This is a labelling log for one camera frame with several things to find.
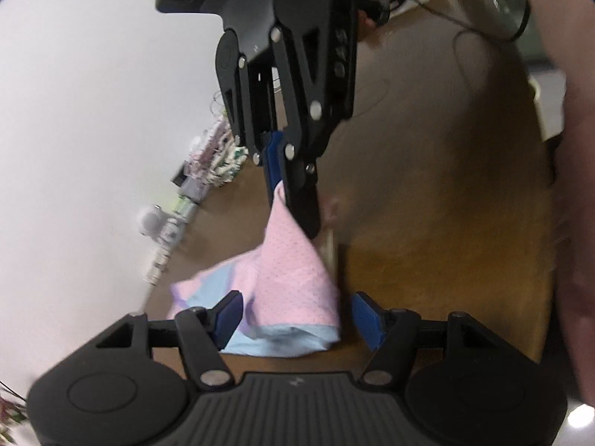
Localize pink blue purple garment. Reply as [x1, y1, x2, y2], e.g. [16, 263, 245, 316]
[167, 184, 341, 358]

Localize person right forearm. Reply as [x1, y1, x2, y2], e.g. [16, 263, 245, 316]
[530, 0, 594, 405]

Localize folded floral clothes stack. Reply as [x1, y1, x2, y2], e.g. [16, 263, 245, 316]
[184, 115, 248, 187]

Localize green tissue packs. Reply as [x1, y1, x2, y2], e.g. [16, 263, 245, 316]
[173, 194, 198, 223]

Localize pink artificial flower bouquet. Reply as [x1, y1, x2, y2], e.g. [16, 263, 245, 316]
[0, 382, 28, 445]

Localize white power strip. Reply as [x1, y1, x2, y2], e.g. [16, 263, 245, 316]
[144, 248, 171, 286]

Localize white astronaut robot figure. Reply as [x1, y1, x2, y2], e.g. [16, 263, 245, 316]
[137, 206, 186, 250]

